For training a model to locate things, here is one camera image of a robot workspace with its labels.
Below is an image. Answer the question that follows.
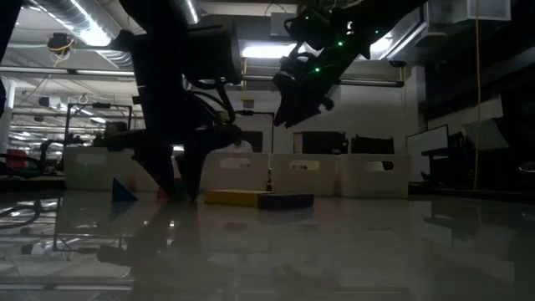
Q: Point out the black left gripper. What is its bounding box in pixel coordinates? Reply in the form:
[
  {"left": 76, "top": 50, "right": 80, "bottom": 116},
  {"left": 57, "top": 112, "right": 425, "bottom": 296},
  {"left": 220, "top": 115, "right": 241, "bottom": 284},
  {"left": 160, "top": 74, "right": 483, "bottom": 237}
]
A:
[{"left": 104, "top": 85, "right": 243, "bottom": 202}]

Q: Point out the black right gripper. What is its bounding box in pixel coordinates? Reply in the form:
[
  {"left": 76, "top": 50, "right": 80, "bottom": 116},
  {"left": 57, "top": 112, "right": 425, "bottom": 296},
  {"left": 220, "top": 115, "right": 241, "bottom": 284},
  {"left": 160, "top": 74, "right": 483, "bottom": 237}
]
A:
[{"left": 273, "top": 45, "right": 348, "bottom": 129}]

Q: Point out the black monitor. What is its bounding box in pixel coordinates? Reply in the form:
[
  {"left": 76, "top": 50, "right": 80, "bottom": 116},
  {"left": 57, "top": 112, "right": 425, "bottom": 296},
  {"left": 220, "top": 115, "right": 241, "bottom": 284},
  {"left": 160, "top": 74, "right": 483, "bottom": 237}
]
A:
[
  {"left": 301, "top": 130, "right": 349, "bottom": 155},
  {"left": 349, "top": 135, "right": 395, "bottom": 155}
]

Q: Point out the blue triangular block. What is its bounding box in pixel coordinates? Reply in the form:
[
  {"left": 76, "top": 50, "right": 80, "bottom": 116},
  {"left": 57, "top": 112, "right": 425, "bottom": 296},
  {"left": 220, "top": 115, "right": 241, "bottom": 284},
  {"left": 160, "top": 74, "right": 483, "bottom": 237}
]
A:
[{"left": 111, "top": 177, "right": 140, "bottom": 203}]

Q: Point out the flat yellow wooden block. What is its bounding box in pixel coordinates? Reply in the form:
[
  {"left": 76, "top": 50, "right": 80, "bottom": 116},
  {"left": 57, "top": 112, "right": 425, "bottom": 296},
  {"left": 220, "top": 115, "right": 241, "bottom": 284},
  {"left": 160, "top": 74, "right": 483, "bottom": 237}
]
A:
[{"left": 203, "top": 190, "right": 273, "bottom": 207}]

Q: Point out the ceiling light panel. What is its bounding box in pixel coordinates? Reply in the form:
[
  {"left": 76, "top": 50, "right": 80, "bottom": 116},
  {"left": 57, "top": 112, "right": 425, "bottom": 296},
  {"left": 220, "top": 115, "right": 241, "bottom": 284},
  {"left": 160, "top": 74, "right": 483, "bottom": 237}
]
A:
[{"left": 240, "top": 43, "right": 303, "bottom": 60}]

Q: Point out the purple wooden block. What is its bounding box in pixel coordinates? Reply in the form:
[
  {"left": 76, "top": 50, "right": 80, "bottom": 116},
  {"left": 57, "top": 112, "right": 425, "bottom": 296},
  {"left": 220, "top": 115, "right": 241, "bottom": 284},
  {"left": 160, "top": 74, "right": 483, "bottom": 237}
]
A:
[{"left": 257, "top": 192, "right": 315, "bottom": 211}]

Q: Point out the horizontal ceiling pipe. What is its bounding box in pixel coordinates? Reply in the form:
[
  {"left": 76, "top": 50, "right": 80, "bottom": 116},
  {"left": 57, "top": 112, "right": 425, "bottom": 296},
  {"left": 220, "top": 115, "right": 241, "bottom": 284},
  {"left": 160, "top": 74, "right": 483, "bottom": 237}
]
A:
[{"left": 0, "top": 66, "right": 405, "bottom": 88}]

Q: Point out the whiteboard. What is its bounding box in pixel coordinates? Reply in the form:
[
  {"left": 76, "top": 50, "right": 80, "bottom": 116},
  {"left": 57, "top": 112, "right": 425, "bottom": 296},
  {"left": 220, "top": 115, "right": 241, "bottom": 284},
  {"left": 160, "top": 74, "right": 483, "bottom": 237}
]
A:
[{"left": 405, "top": 124, "right": 450, "bottom": 183}]

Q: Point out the red object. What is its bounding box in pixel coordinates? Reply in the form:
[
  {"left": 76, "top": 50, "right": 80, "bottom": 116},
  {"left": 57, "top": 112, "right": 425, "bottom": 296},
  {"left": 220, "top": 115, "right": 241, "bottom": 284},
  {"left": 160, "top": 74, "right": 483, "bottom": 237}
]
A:
[{"left": 4, "top": 149, "right": 29, "bottom": 169}]

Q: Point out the black ceiling device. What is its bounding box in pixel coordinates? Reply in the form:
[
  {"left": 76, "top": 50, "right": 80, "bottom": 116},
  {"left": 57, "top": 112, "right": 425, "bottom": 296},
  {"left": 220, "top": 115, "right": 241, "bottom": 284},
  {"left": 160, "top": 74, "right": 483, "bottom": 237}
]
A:
[{"left": 45, "top": 32, "right": 77, "bottom": 56}]

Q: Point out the white column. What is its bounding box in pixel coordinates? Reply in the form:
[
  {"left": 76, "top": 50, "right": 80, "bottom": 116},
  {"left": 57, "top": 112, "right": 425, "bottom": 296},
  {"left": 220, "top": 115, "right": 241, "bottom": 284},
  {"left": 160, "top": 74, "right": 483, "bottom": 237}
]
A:
[{"left": 0, "top": 79, "right": 17, "bottom": 156}]

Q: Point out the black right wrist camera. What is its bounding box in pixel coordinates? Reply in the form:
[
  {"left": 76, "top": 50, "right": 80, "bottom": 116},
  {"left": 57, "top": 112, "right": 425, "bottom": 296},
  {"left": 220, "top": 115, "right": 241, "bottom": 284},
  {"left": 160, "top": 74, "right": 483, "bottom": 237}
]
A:
[{"left": 285, "top": 14, "right": 331, "bottom": 47}]

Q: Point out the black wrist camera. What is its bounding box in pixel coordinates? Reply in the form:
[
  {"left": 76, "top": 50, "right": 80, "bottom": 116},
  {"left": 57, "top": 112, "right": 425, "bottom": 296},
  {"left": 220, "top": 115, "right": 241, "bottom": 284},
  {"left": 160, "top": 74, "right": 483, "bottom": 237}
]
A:
[
  {"left": 285, "top": 14, "right": 331, "bottom": 47},
  {"left": 183, "top": 23, "right": 244, "bottom": 86}
]

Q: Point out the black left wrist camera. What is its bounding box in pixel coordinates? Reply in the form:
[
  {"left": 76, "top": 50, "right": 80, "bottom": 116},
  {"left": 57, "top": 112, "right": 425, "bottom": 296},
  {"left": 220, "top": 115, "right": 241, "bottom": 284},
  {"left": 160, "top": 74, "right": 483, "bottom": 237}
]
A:
[{"left": 183, "top": 23, "right": 244, "bottom": 86}]

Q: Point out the silver ceiling duct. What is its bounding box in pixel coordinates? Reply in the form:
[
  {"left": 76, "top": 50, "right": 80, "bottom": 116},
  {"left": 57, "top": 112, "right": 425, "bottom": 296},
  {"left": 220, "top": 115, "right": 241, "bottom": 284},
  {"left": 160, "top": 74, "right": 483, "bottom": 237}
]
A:
[{"left": 179, "top": 0, "right": 202, "bottom": 25}]

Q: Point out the yellow hanging cable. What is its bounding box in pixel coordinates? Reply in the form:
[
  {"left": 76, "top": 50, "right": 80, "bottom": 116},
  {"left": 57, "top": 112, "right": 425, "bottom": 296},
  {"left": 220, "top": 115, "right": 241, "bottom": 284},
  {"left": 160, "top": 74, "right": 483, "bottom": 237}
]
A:
[{"left": 471, "top": 0, "right": 482, "bottom": 191}]

